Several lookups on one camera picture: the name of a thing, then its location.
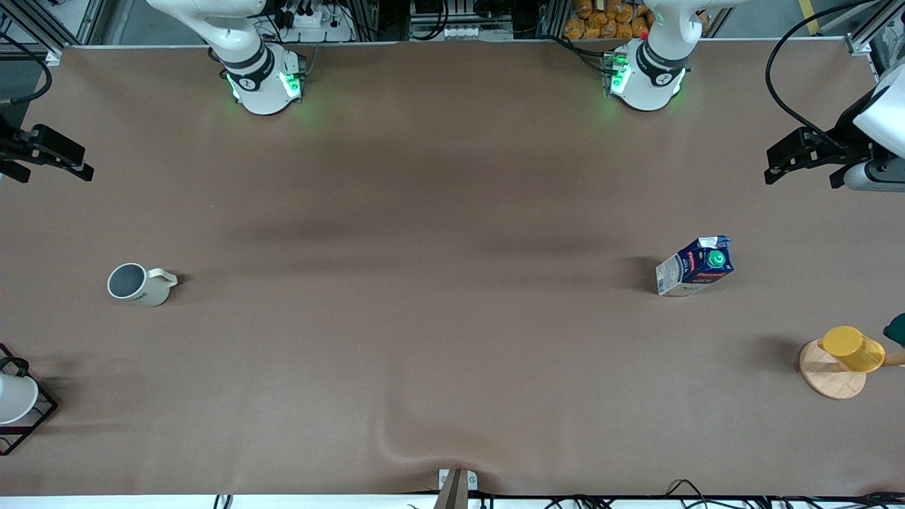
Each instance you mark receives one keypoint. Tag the white cup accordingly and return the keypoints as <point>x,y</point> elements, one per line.
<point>14,399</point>

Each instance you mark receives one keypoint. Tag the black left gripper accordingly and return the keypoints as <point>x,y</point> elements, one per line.
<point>845,139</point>

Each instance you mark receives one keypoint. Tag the white power strip with plugs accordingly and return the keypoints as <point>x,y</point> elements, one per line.
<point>314,21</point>

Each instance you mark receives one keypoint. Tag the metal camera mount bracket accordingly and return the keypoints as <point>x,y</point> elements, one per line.
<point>454,488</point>

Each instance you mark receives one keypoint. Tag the cream ceramic mug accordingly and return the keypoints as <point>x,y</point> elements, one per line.
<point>138,286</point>

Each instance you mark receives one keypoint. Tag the bag of orange pastries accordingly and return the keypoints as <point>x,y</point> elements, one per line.
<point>601,21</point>

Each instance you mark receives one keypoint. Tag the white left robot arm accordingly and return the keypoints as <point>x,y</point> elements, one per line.
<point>647,81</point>

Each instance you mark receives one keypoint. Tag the wooden mug stand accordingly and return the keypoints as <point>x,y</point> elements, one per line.
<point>831,382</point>

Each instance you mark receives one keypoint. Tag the blue white milk carton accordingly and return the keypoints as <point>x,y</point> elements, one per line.
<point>696,268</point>

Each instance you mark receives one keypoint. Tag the yellow plastic cup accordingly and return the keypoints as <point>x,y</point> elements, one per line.
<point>852,348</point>

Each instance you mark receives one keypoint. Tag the dark green cup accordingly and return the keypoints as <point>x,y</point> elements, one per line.
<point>896,330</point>

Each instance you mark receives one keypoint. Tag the small white socket strip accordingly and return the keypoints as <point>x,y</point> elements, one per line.
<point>461,32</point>

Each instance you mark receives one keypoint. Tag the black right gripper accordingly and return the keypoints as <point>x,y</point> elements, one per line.
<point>8,146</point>

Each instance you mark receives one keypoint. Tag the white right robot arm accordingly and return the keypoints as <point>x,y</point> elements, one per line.
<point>258,78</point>

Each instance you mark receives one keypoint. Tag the large table cover sheet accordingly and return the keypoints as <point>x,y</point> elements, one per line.
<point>452,177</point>

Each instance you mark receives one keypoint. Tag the aluminium frame profile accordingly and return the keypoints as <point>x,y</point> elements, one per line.
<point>85,21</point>
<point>859,44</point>

